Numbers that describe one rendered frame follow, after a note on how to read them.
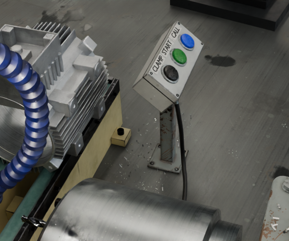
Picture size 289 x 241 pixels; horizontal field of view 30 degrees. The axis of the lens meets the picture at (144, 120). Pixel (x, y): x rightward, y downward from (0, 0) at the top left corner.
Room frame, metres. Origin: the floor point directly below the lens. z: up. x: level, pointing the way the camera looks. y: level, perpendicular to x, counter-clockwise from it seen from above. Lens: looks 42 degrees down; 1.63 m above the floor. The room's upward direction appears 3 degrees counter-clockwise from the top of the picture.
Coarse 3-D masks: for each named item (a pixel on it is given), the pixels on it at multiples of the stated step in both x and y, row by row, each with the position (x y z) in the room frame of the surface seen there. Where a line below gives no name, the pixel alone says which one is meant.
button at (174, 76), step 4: (164, 68) 0.73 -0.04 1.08; (168, 68) 0.73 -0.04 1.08; (172, 68) 0.74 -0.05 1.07; (164, 72) 0.73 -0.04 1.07; (168, 72) 0.73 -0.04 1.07; (172, 72) 0.73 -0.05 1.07; (176, 72) 0.74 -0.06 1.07; (168, 76) 0.72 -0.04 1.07; (172, 76) 0.72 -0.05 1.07; (176, 76) 0.73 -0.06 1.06; (172, 80) 0.72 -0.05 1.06
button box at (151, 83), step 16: (176, 32) 0.84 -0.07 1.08; (160, 48) 0.78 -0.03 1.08; (176, 48) 0.80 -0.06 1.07; (192, 48) 0.82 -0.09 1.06; (160, 64) 0.74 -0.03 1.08; (176, 64) 0.76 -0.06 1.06; (192, 64) 0.78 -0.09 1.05; (144, 80) 0.71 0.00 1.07; (160, 80) 0.71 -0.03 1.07; (176, 80) 0.72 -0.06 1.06; (144, 96) 0.71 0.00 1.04; (160, 96) 0.70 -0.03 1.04; (176, 96) 0.70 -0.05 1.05
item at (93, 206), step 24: (72, 192) 0.40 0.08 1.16; (96, 192) 0.40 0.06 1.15; (120, 192) 0.41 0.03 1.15; (144, 192) 0.42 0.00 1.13; (72, 216) 0.36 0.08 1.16; (96, 216) 0.36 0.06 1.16; (120, 216) 0.36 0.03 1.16; (144, 216) 0.36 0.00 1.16; (168, 216) 0.36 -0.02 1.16; (192, 216) 0.36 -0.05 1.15; (216, 216) 0.38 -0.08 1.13; (48, 240) 0.34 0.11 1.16; (72, 240) 0.33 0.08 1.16; (96, 240) 0.33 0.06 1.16; (120, 240) 0.33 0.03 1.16; (144, 240) 0.33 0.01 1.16; (168, 240) 0.33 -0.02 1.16; (192, 240) 0.33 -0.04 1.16; (216, 240) 0.34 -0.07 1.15; (240, 240) 0.39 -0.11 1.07
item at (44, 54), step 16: (0, 32) 0.77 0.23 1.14; (16, 32) 0.78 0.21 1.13; (32, 32) 0.77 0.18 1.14; (48, 32) 0.76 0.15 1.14; (16, 48) 0.73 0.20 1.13; (32, 48) 0.76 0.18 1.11; (48, 48) 0.72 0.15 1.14; (32, 64) 0.67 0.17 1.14; (48, 64) 0.71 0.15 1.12; (0, 80) 0.66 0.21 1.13; (48, 80) 0.70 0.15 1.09; (0, 96) 0.66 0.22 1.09; (16, 96) 0.65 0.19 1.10
